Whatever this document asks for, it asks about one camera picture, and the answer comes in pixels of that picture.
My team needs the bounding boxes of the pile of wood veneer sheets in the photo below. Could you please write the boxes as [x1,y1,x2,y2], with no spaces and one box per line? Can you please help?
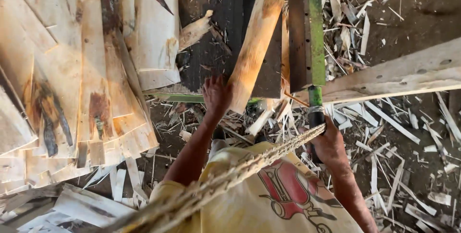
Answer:
[0,0,182,197]

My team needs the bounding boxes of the green metal table frame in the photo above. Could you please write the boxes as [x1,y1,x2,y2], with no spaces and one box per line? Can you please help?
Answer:
[147,93,261,104]

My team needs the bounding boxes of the braided fibre rope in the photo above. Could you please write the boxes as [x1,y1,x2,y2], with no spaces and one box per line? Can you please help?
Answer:
[103,122,327,233]

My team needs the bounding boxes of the small curved veneer offcut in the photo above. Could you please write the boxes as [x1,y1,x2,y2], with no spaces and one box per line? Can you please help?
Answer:
[179,9,214,52]

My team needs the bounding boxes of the person's yellow printed shirt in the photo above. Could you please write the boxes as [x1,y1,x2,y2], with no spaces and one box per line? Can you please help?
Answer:
[149,141,364,233]

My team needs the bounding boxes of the person's right hand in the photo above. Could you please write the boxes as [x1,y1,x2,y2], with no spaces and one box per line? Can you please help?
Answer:
[309,116,346,166]

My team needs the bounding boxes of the green cutter lever black grip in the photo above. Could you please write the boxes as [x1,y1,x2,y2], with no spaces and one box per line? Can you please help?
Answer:
[287,0,327,164]

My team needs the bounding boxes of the pale wooden plank with holes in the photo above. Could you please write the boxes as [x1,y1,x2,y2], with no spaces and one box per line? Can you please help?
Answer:
[292,37,461,106]

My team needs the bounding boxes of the dark wooden cutting table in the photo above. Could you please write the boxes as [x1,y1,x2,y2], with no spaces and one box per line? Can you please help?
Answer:
[176,0,289,99]

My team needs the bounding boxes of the heap of veneer scraps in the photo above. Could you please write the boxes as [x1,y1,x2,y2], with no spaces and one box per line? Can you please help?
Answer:
[0,0,461,233]

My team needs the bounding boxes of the long wood veneer strip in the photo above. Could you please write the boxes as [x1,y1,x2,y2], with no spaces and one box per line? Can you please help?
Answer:
[228,0,286,115]

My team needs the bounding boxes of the person's grey trousers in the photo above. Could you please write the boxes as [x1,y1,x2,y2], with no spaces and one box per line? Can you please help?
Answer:
[208,139,230,160]

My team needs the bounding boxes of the person's left hand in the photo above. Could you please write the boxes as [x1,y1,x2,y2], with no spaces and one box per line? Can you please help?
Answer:
[202,75,234,117]

